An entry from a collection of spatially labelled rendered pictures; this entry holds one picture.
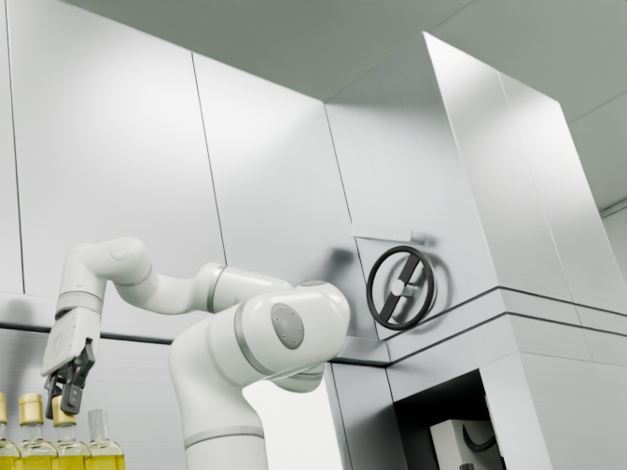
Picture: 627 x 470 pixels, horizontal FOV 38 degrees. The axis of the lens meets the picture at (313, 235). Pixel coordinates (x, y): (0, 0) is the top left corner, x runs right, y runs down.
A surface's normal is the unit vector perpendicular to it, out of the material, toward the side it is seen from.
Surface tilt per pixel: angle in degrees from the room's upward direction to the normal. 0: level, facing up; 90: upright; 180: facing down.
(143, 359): 90
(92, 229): 90
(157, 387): 90
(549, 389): 90
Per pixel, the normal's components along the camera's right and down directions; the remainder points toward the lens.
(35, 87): 0.69, -0.41
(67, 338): -0.67, -0.43
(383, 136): -0.70, -0.17
